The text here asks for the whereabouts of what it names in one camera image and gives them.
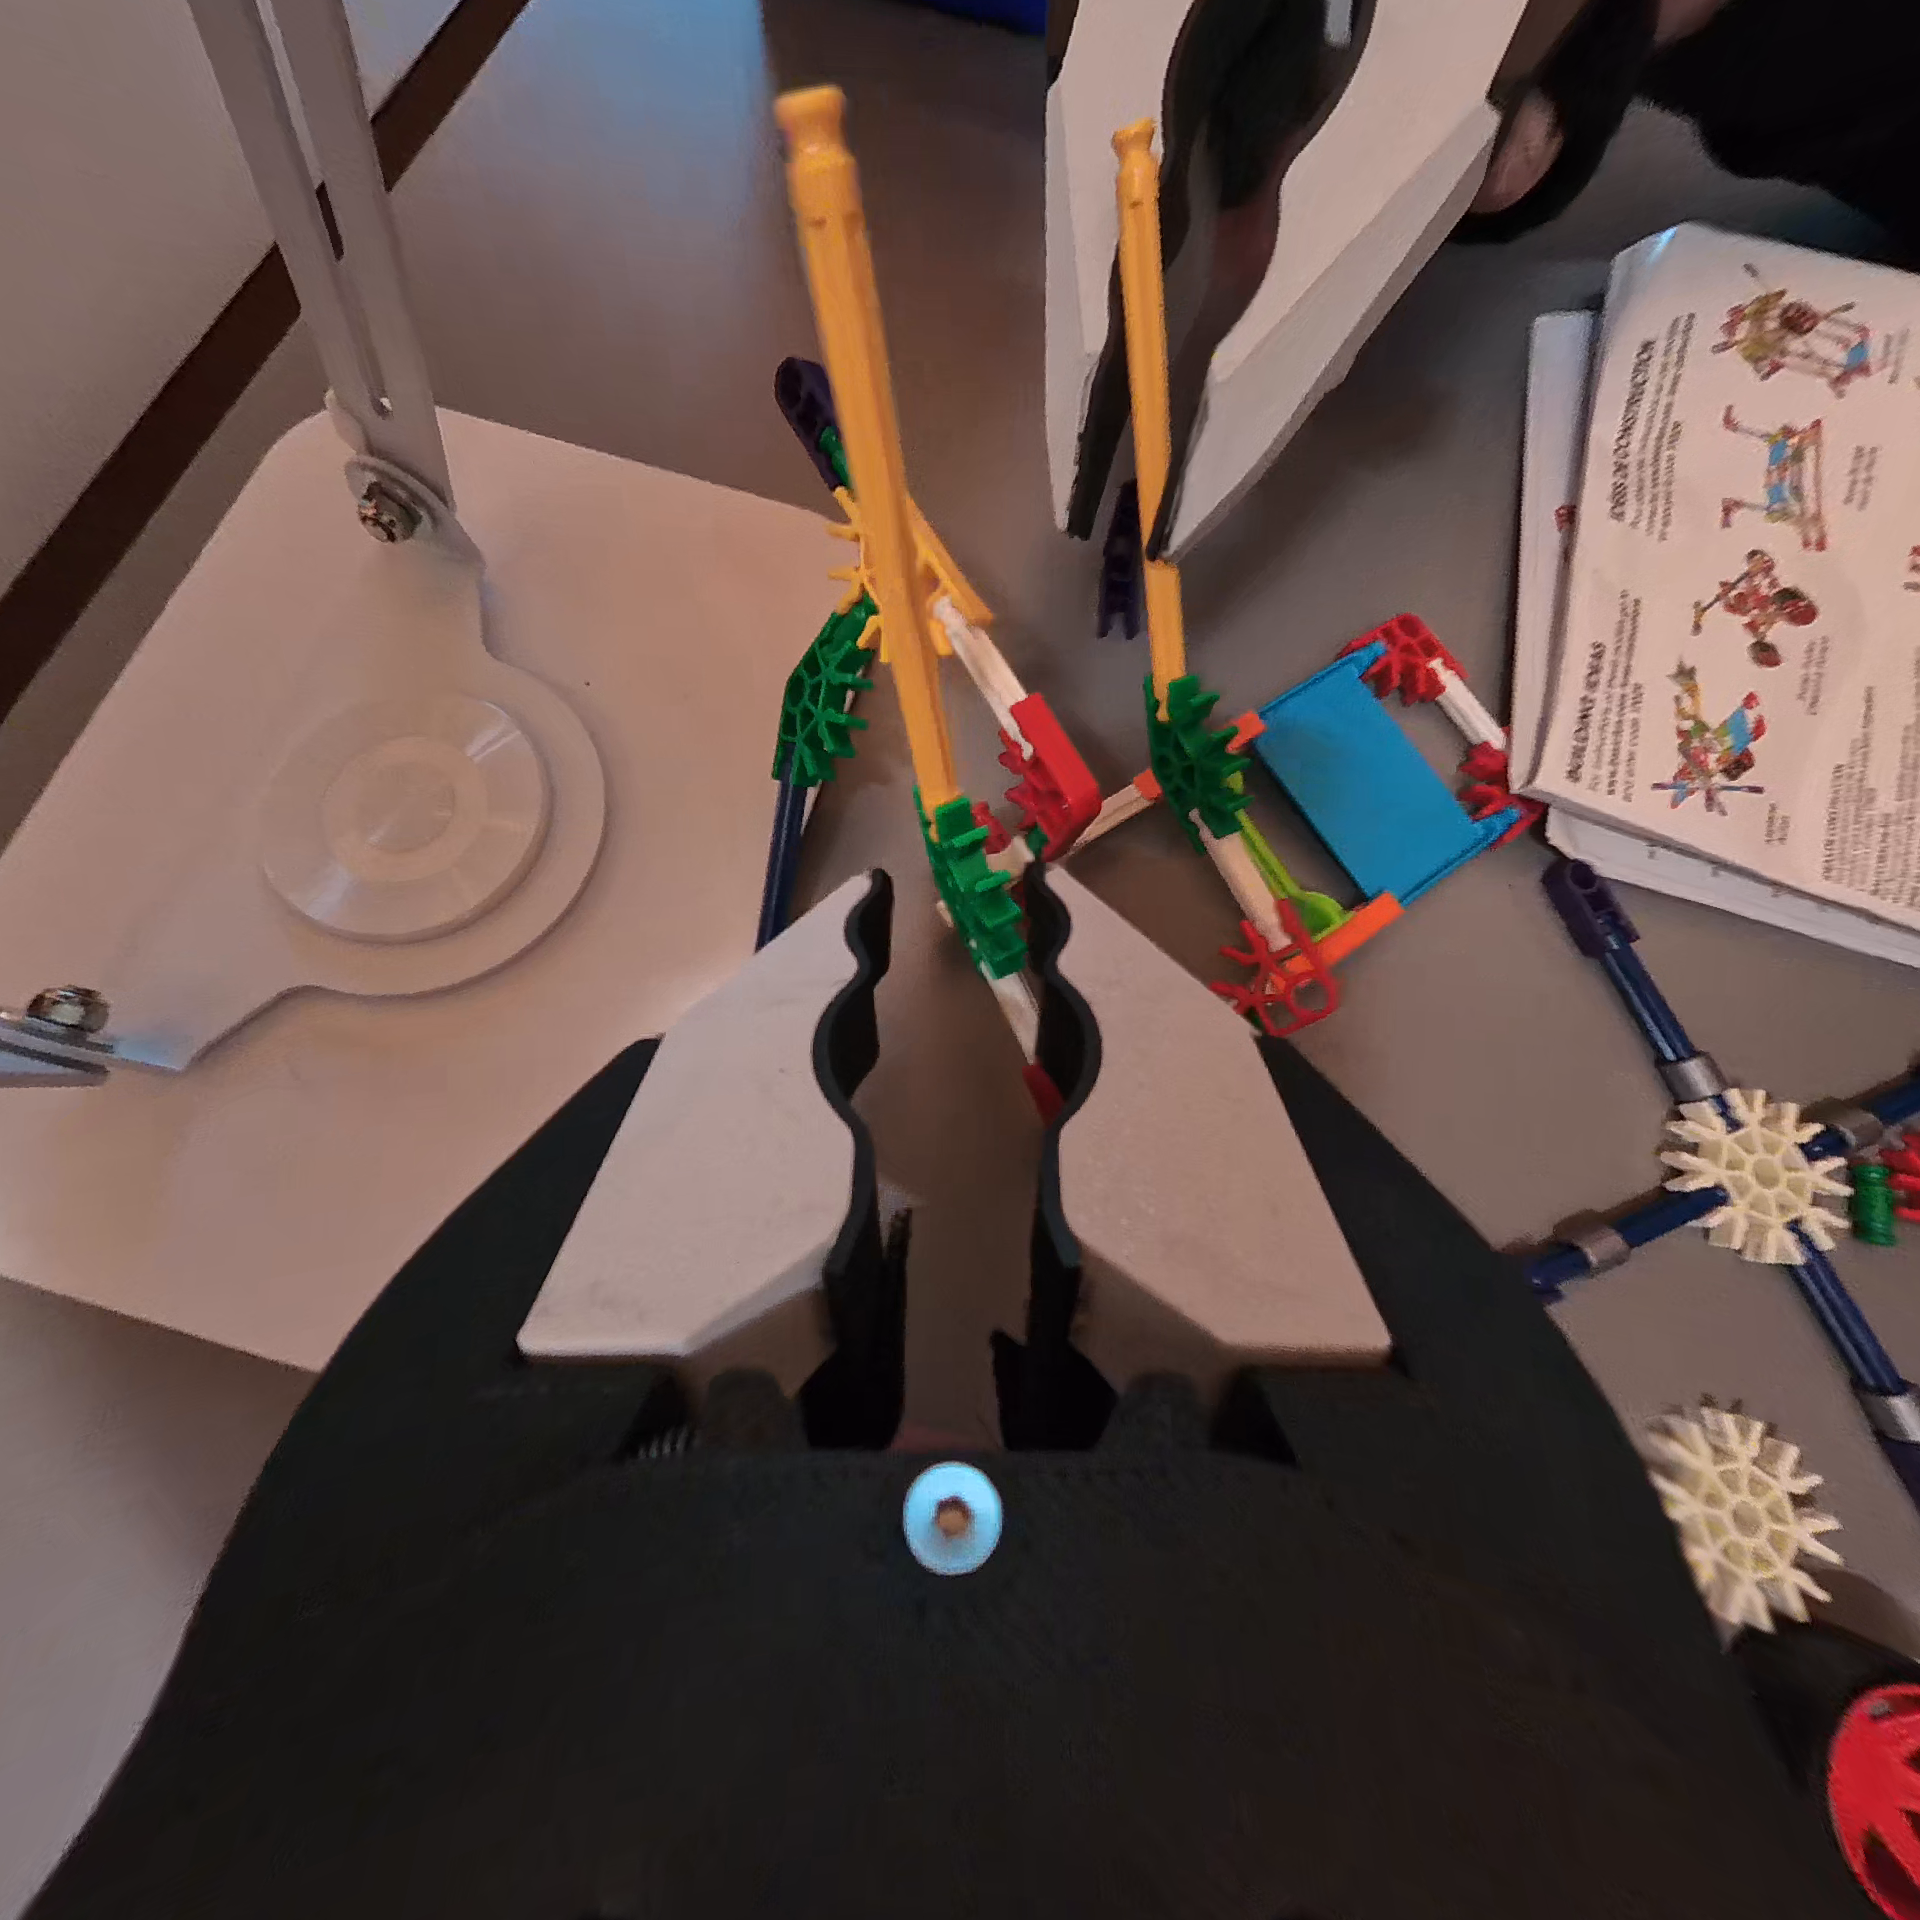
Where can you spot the small purple toy connector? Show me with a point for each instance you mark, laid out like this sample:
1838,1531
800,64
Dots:
1119,578

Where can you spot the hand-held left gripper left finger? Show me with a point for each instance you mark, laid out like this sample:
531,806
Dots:
701,1188

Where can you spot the white metal stand base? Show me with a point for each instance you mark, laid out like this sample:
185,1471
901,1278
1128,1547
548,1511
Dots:
225,1201

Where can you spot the illustrated instruction booklet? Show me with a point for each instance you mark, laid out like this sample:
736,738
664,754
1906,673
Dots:
1680,596

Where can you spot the blue rod cross toy assembly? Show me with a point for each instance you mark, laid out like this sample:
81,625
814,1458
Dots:
1757,1179

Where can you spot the black toy wheel red hub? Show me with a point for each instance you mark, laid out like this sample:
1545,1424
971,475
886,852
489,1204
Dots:
1876,1784

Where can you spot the person's right hand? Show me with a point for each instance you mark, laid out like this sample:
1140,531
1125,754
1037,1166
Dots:
1520,157

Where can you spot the white snowflake toy connector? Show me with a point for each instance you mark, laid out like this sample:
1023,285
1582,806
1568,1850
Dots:
1744,1515

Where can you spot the colourful toy construction model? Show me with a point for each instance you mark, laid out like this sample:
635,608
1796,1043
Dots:
1358,781

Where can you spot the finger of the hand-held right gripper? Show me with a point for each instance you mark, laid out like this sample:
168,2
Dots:
1079,299
1380,224

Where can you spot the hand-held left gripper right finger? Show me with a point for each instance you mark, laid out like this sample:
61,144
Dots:
1217,1201

